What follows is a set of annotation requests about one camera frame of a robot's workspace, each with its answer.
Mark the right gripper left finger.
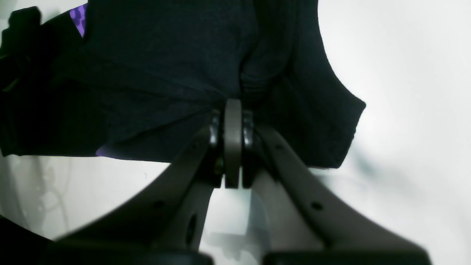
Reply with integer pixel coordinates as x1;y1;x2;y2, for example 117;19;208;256
44;99;236;264

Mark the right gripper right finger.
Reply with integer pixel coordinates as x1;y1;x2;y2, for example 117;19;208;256
235;101;431;264

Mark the black T-shirt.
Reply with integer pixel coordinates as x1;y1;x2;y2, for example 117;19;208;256
1;0;366;168

